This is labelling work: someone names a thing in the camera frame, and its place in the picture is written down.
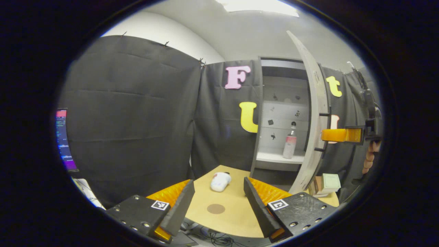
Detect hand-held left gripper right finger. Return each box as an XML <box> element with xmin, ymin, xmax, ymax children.
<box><xmin>244</xmin><ymin>177</ymin><xmax>338</xmax><ymax>243</ymax></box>

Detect computer monitor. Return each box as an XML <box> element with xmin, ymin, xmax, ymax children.
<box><xmin>56</xmin><ymin>108</ymin><xmax>79</xmax><ymax>173</ymax></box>

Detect beige cabinet door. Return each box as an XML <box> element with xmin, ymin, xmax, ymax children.
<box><xmin>286</xmin><ymin>30</ymin><xmax>331</xmax><ymax>195</ymax></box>

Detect black cabinet door handle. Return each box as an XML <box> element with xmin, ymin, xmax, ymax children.
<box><xmin>314</xmin><ymin>112</ymin><xmax>331</xmax><ymax>152</ymax></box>

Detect black cables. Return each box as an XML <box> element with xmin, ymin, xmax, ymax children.
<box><xmin>182</xmin><ymin>220</ymin><xmax>251</xmax><ymax>247</ymax></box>

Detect pale green book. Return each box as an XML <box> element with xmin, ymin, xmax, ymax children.
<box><xmin>321</xmin><ymin>173</ymin><xmax>342</xmax><ymax>193</ymax></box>

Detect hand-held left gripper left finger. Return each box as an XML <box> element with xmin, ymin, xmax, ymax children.
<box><xmin>105</xmin><ymin>179</ymin><xmax>195</xmax><ymax>244</ymax></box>

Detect black backdrop cloth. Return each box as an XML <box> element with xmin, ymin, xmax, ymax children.
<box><xmin>57</xmin><ymin>34</ymin><xmax>381</xmax><ymax>210</ymax></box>

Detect small white bottle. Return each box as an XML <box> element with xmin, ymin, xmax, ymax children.
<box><xmin>210</xmin><ymin>172</ymin><xmax>232</xmax><ymax>192</ymax></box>

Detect white cabinet shelf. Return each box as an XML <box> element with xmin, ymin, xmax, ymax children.
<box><xmin>256</xmin><ymin>151</ymin><xmax>306</xmax><ymax>164</ymax></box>

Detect white flat object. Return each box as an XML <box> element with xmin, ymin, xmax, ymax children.
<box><xmin>72</xmin><ymin>178</ymin><xmax>105</xmax><ymax>209</ymax></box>

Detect clear bottle with pink label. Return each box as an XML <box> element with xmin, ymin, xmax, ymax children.
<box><xmin>282</xmin><ymin>125</ymin><xmax>297</xmax><ymax>159</ymax></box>

